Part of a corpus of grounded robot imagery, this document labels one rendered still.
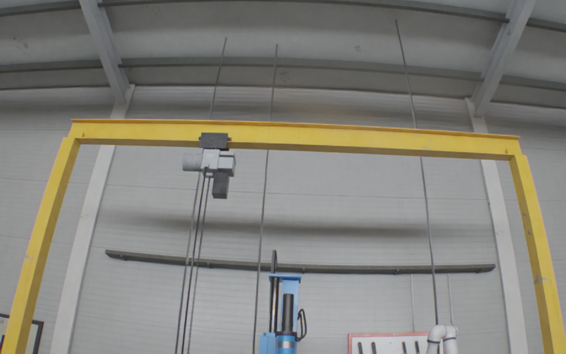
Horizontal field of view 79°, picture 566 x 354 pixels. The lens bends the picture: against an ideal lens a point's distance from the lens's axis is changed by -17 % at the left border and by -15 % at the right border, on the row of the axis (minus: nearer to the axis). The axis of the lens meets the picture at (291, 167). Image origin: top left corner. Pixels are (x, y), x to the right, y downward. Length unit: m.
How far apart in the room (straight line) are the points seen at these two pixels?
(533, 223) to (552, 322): 1.04
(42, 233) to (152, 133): 1.62
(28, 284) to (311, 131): 3.33
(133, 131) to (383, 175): 4.20
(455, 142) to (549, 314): 2.10
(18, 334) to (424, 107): 7.35
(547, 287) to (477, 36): 4.80
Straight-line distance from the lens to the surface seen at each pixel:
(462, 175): 7.49
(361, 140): 4.38
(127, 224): 6.92
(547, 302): 4.35
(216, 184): 4.03
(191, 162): 4.19
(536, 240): 4.49
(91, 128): 4.97
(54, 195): 4.59
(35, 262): 4.40
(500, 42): 7.67
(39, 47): 8.94
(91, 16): 7.13
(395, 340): 6.15
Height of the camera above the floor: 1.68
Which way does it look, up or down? 30 degrees up
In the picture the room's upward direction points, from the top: 3 degrees clockwise
